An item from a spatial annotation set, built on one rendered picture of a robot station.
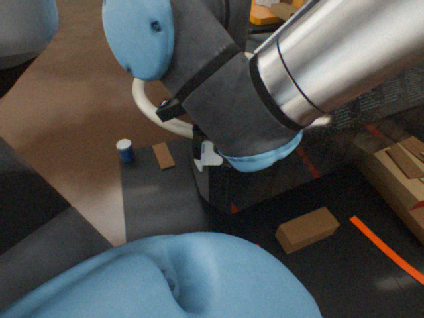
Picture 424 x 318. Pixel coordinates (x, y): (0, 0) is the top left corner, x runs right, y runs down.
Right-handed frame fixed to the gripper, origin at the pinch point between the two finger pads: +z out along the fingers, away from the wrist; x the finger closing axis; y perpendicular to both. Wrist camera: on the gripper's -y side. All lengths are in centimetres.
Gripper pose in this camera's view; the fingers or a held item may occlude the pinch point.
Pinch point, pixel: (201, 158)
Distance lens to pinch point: 56.8
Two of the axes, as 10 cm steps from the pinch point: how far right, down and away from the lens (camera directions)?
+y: 9.7, 2.1, -1.5
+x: 2.5, -6.8, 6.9
